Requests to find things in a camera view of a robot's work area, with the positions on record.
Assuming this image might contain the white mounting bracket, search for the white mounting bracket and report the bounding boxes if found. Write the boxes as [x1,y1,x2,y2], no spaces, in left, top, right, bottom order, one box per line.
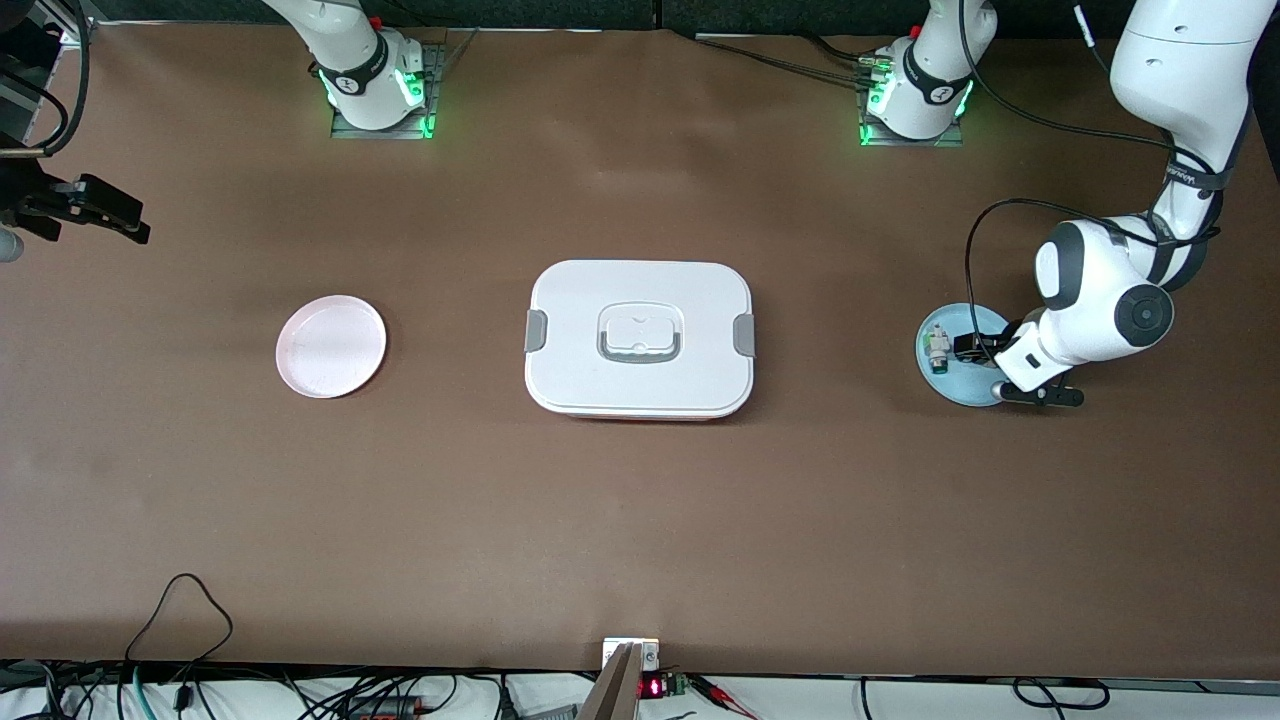
[603,637,661,671]

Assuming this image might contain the pink round plate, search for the pink round plate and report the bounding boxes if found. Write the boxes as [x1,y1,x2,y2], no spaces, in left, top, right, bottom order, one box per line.
[275,294,388,400]

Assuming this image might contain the white lunch box grey handle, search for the white lunch box grey handle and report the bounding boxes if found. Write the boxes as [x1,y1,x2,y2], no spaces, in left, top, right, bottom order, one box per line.
[524,260,756,422]

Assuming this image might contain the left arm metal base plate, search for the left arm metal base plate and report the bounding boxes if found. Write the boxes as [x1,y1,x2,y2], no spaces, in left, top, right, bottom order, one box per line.
[858,45,966,149]

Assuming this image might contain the black arm base cables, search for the black arm base cables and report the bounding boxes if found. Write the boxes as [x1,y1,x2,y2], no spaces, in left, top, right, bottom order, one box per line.
[690,30,891,86]

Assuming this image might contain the light blue round plate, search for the light blue round plate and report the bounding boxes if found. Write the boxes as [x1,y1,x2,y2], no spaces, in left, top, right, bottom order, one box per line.
[916,302,1016,408]

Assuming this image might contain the aluminium frame post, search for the aluminium frame post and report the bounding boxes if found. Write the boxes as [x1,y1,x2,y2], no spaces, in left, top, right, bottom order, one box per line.
[38,0,97,49]

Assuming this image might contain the aluminium profile bar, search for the aluminium profile bar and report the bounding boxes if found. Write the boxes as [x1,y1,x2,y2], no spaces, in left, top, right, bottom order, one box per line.
[575,640,646,720]

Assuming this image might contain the thin black cable loop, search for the thin black cable loop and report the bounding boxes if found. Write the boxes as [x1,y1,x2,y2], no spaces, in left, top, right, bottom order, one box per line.
[125,573,234,701]

